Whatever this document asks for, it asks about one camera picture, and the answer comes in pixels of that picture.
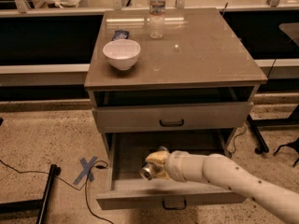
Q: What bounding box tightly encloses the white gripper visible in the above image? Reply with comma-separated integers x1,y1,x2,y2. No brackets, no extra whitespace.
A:
146,150,190,182

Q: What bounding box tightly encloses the silver redbull can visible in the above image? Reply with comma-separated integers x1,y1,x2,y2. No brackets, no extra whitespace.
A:
138,146,170,181

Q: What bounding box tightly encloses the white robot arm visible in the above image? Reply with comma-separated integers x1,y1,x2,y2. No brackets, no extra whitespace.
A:
140,150,299,224

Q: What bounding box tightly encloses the open lower drawer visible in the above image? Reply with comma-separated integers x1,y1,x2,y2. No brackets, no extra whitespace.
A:
97,130,245,210

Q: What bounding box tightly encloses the closed upper drawer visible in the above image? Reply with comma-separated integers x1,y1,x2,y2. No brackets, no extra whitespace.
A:
93,102,253,133

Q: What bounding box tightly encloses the grey drawer cabinet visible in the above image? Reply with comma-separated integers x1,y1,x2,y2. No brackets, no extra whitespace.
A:
83,7,269,211

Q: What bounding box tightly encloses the blue tape cross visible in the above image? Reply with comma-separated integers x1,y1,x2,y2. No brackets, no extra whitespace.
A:
73,156,97,185

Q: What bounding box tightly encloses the black stand leg right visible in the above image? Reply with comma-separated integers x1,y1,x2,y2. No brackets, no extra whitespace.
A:
247,115,269,154

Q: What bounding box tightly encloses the black stand leg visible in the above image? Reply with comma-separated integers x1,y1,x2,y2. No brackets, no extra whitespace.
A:
247,115,269,154
0,164,61,224

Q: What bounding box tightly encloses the white bowl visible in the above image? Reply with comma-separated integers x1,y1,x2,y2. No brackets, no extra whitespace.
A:
103,39,141,70

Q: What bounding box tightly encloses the black stand leg left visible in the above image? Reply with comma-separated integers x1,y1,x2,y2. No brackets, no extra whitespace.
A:
0,164,61,224

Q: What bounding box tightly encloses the black chair base leg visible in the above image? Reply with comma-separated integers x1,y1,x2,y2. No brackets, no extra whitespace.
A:
273,137,299,168

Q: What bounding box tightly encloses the blue snack packet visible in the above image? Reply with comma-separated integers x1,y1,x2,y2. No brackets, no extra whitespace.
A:
112,30,129,41

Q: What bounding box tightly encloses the clear plastic water bottle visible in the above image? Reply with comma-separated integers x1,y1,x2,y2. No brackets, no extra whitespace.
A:
149,0,165,39

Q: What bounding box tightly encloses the black floor cable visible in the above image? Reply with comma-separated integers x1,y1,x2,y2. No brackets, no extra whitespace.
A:
0,159,115,224

